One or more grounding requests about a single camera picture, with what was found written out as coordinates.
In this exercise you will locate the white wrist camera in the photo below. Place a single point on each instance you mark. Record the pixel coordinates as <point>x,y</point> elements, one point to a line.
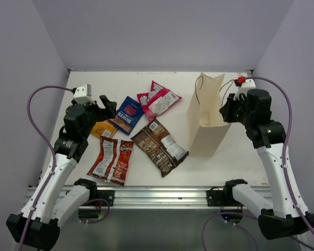
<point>244,85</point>
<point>83,95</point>

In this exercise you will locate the brown snack bag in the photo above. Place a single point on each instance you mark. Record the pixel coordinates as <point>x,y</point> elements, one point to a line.
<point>158,144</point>

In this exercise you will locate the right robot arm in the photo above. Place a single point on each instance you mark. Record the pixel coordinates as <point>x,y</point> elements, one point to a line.
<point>286,215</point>

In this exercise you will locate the left black base bracket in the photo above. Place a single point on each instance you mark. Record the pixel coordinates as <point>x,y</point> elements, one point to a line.
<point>107,195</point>

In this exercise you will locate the blue Burts crisps bag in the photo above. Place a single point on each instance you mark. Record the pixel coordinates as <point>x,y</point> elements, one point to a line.
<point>127,116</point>

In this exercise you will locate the pink snack bag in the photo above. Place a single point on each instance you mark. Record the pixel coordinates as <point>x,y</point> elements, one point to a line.
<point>157,101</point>

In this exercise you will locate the black base bracket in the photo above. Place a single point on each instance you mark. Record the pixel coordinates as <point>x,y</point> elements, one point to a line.
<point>216,197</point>
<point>107,195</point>

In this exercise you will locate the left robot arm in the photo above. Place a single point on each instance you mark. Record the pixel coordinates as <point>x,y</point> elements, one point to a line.
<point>39,222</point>

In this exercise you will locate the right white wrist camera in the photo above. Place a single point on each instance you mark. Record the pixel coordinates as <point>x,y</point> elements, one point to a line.
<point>244,85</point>

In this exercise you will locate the beige paper bag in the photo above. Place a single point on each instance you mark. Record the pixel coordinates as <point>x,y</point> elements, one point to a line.
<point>206,128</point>

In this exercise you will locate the aluminium mounting rail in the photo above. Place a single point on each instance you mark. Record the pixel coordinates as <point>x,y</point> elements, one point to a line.
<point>141,197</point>

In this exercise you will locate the red Doritos bag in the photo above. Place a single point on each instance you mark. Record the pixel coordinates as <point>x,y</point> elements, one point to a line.
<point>112,162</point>

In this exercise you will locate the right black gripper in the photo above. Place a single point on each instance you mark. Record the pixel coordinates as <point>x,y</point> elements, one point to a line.
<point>225,111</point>

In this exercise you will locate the orange snack bag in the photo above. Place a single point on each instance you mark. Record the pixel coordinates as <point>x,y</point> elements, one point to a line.
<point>104,128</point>

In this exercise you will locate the right black base bracket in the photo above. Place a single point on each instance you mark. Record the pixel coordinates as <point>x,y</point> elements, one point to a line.
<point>216,197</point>

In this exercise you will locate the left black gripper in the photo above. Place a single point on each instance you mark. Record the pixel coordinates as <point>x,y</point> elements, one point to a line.
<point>109,112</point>

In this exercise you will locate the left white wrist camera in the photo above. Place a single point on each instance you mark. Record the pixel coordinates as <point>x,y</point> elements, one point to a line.
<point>83,95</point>

